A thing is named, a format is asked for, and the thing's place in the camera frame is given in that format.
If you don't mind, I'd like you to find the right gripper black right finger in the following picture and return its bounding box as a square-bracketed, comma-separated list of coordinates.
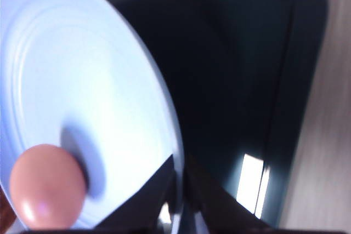
[184, 154, 277, 234]

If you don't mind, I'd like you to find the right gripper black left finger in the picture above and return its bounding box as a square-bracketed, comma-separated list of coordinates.
[94, 154, 176, 234]

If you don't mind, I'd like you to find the brown egg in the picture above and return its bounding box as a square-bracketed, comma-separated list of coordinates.
[10, 144, 86, 230]

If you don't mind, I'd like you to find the black rectangular tray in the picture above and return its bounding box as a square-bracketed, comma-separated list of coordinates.
[138, 0, 327, 227]

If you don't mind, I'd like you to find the blue round plate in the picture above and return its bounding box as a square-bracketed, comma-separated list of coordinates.
[0, 0, 179, 228]

